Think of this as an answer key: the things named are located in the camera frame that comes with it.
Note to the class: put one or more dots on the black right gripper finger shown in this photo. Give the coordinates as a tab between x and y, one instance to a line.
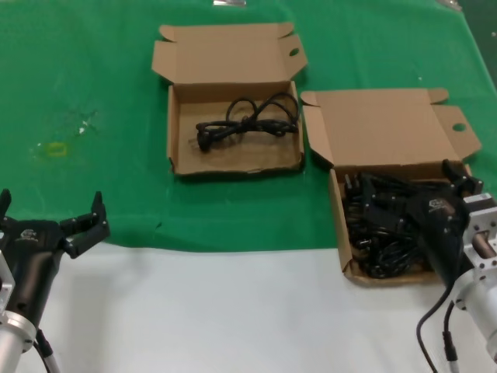
464	180
382	210

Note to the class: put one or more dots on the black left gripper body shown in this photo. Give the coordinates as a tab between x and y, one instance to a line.
31	248

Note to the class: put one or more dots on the yellow tape square mark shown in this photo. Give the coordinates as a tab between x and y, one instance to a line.
47	149

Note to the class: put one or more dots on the white debris bits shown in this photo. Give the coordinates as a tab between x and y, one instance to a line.
83	130

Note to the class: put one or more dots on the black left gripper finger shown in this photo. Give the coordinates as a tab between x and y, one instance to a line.
91	229
4	204

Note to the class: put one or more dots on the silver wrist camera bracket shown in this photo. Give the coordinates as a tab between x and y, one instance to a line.
483	231
4	283

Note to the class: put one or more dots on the green table cloth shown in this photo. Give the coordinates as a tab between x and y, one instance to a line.
77	58

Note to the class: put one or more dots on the silver metal object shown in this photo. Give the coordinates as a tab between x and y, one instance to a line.
452	4
230	2

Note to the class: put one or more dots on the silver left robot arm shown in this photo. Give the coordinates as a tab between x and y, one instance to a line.
11	342

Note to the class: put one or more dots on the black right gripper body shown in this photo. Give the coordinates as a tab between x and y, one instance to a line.
440	229

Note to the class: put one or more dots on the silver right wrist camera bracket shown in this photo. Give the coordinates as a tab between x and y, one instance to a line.
483	231

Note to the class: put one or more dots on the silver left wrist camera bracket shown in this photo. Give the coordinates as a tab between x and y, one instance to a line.
4	283

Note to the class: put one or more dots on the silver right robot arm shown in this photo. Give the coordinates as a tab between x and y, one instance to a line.
479	307

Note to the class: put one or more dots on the open brown cardboard box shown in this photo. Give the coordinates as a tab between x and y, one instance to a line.
380	124
233	155

